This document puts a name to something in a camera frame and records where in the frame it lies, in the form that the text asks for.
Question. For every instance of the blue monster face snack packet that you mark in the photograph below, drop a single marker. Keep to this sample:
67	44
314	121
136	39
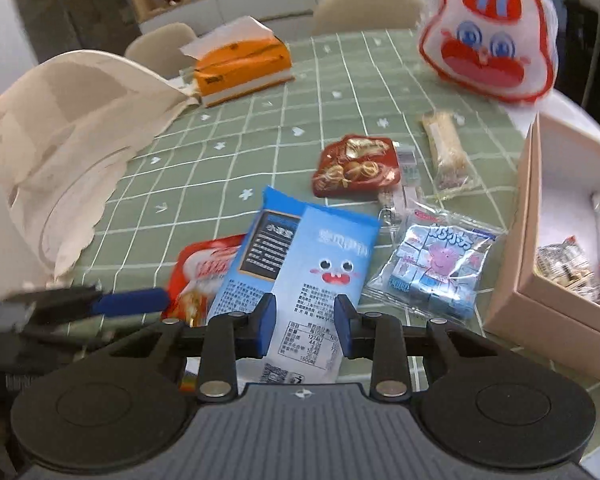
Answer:
305	260

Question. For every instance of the blue cube candy packet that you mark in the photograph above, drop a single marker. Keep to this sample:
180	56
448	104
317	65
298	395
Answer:
435	265

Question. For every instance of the orange tissue box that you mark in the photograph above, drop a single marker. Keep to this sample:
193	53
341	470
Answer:
240	67

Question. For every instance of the dark red nut packet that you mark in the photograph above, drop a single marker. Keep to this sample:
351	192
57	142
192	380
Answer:
355	165

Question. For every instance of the beige bar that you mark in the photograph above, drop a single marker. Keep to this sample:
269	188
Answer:
445	145

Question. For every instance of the red white rabbit face bag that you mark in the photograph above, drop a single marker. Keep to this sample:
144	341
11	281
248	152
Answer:
485	45

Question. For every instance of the beige dining chair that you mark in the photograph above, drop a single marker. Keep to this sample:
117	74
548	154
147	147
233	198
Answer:
160	50
365	10

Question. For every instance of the red white rice cracker packet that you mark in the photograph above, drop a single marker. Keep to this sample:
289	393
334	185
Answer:
200	270

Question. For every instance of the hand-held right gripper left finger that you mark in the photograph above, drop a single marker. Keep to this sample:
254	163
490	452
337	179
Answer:
266	325

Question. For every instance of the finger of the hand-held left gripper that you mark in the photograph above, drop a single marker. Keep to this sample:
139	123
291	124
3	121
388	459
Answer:
65	332
130	302

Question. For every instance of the pink cardboard box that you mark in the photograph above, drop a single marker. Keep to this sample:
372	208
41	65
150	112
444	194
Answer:
520	320

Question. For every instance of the green checked tablecloth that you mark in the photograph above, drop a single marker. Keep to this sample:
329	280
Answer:
280	135

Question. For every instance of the clear snack strip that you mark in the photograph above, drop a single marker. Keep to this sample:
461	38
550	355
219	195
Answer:
405	200

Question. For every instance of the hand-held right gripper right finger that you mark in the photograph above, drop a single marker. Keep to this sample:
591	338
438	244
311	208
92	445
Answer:
344	327

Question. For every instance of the black fish tank cabinet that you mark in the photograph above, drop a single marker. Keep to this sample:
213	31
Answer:
580	35

